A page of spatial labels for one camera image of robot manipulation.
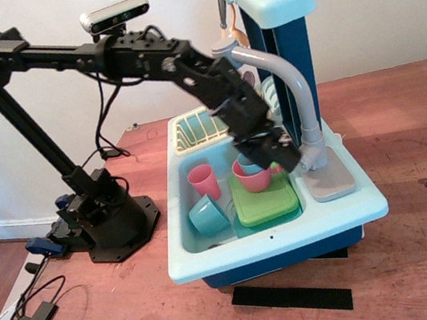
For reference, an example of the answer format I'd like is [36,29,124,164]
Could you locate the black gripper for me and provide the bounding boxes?
[207,88,301,172]

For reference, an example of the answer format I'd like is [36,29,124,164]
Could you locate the grey faucet lever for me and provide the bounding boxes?
[298,152,312,172]

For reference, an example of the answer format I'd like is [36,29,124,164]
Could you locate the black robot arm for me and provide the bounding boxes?
[0,28,301,263]

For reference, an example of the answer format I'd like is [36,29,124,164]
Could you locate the blue plastic cup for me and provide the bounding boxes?
[237,153,265,176]

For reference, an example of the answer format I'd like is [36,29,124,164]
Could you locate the pink plastic mug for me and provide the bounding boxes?
[232,160,283,193]

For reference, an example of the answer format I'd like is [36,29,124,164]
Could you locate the green plastic plate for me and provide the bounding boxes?
[228,171,299,227]

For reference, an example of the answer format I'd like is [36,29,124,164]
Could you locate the light blue toy plates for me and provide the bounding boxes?
[258,76,283,124]

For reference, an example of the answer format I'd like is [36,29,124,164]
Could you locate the grey toy faucet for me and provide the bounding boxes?
[211,37,356,203]

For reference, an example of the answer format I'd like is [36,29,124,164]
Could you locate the pink plastic tumbler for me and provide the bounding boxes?
[187,164,222,201]

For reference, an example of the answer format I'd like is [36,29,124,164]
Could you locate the purple toy spoon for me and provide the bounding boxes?
[242,70,256,89]

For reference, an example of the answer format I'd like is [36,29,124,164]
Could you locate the cream dish rack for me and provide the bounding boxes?
[171,107,228,156]

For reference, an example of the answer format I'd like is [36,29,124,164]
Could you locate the light blue toy sink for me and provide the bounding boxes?
[167,0,388,288]

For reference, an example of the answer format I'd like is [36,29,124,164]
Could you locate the teal plastic plate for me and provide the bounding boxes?
[233,208,303,239]

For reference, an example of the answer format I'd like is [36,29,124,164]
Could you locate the teal plastic cup lying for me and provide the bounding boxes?
[188,194,231,237]

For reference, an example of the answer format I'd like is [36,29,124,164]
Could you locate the orange hanging utensil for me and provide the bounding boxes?
[214,0,252,51]

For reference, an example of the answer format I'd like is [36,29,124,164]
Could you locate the black velcro strip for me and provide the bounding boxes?
[231,286,354,310]

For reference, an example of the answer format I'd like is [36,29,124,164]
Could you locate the grey hanging utensil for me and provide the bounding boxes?
[218,0,229,30]

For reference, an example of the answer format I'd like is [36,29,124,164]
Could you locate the black camera cable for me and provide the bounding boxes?
[66,71,137,170]

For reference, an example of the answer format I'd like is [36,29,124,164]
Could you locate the silver depth camera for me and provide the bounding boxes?
[79,0,150,36]

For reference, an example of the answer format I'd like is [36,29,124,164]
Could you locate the blue cable connector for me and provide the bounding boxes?
[25,237,68,258]

